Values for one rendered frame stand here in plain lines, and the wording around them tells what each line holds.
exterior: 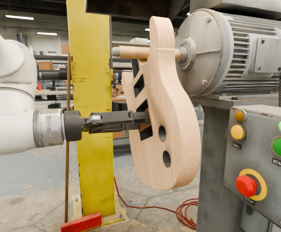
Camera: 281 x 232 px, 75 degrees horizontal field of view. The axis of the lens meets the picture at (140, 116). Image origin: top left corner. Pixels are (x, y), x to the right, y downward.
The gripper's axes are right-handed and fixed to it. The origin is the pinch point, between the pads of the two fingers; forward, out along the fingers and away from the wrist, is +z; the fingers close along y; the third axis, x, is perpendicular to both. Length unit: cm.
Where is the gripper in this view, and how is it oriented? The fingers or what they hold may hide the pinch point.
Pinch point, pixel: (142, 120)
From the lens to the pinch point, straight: 51.3
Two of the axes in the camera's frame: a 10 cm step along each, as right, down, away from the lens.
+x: -1.4, -9.6, 2.4
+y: 3.1, -2.7, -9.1
